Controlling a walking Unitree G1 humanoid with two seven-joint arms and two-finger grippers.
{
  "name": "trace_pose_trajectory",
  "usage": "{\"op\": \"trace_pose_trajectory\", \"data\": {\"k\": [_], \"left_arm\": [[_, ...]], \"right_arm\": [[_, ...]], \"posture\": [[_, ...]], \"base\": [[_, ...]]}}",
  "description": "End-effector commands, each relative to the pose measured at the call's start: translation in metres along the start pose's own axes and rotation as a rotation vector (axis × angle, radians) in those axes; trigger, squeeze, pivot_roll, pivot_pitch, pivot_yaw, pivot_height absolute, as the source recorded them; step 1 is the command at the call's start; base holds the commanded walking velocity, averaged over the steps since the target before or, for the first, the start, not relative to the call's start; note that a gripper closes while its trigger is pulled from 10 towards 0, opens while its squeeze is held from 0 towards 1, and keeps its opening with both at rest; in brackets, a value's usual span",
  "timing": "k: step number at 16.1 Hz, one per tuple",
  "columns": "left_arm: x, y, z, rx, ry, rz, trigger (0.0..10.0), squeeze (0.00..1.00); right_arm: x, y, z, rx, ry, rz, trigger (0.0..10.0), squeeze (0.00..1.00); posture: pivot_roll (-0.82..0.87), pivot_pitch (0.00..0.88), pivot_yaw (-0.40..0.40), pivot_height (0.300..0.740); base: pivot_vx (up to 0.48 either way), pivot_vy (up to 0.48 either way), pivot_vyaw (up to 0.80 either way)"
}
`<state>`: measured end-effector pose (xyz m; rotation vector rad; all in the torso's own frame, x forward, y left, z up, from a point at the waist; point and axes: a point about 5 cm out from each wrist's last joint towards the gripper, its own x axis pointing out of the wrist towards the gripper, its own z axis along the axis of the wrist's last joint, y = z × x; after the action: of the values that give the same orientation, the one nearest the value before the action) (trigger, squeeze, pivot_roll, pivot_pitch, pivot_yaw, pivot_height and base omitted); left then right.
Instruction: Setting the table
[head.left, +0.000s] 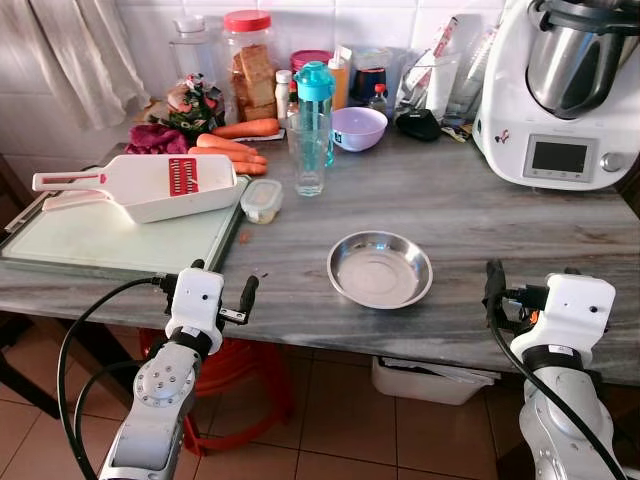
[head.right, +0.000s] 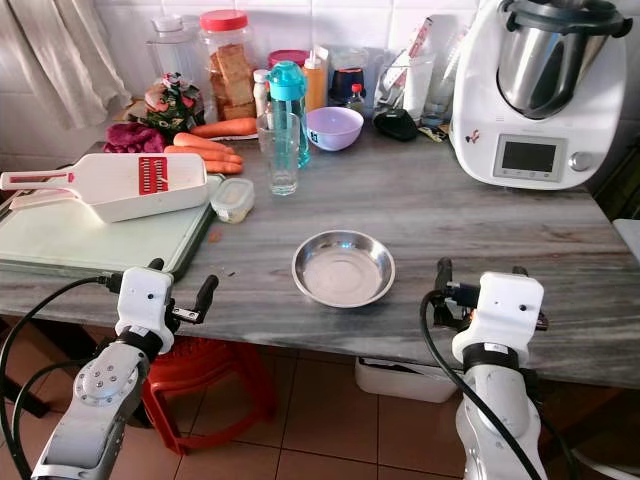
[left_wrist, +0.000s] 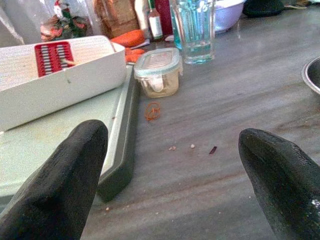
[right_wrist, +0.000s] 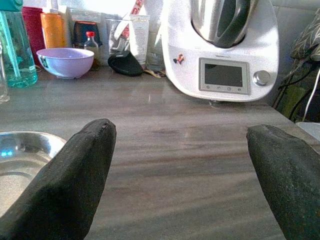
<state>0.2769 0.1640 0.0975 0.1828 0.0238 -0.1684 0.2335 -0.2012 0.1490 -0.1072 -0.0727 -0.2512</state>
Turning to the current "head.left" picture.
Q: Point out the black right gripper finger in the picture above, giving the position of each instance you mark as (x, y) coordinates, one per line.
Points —
(495, 290)
(572, 271)

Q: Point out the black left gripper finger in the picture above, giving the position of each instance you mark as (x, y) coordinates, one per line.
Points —
(248, 292)
(197, 266)

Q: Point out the purple plastic bowl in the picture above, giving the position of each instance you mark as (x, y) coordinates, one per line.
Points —
(360, 130)

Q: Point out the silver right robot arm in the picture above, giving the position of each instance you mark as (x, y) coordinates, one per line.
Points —
(548, 432)

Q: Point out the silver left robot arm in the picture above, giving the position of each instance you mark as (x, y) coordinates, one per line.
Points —
(160, 392)

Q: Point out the red plastic stool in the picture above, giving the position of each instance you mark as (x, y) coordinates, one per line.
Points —
(235, 362)

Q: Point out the white mandoline slicer red blade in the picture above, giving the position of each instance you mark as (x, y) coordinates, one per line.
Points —
(145, 192)

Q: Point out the small clear plastic container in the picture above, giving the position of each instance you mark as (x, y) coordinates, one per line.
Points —
(262, 202)

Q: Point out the pale green cutting board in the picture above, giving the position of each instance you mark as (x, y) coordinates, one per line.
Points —
(90, 242)

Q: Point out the orange carrot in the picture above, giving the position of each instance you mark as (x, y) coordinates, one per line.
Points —
(225, 145)
(250, 128)
(245, 167)

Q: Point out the white plastic bin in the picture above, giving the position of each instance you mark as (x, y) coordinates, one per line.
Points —
(430, 382)

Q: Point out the shallow stainless steel bowl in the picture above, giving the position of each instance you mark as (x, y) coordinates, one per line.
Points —
(380, 270)

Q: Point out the purple cabbage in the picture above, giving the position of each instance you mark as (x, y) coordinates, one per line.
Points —
(155, 140)

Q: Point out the clear drinking glass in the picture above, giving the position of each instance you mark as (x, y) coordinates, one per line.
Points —
(308, 165)

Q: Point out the colourful wrapped vegetable pack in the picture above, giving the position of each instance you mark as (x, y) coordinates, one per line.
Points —
(195, 105)

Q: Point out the small black pouch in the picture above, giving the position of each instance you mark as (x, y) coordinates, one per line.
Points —
(418, 125)

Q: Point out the white food processor steel bowl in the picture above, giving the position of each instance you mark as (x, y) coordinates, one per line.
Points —
(520, 95)

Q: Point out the small white bottle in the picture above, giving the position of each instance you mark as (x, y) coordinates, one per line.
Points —
(284, 95)

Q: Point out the clear jar with red lid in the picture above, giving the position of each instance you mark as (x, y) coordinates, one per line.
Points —
(250, 70)

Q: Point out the clear plastic jar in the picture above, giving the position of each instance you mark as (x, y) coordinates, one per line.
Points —
(195, 50)

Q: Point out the teal lidded water bottle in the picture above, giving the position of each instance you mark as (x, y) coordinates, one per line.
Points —
(315, 85)

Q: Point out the clear plastic bag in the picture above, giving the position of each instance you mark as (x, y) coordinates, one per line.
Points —
(435, 80)

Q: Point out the small dark bottle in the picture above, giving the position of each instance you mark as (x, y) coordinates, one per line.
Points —
(379, 99)

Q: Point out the orange bottle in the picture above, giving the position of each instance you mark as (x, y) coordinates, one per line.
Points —
(340, 85)

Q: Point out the pink lidded container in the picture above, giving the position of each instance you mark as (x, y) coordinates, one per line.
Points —
(305, 58)

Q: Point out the dark glass jar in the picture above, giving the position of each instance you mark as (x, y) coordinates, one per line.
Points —
(368, 80)

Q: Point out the beige hanging cloth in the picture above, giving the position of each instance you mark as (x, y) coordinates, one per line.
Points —
(80, 50)

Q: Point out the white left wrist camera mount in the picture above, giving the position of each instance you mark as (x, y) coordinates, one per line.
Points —
(195, 300)

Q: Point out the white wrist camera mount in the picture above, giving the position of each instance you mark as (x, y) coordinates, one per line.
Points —
(570, 310)
(195, 300)

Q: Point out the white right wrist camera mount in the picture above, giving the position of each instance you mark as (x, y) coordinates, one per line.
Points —
(570, 310)

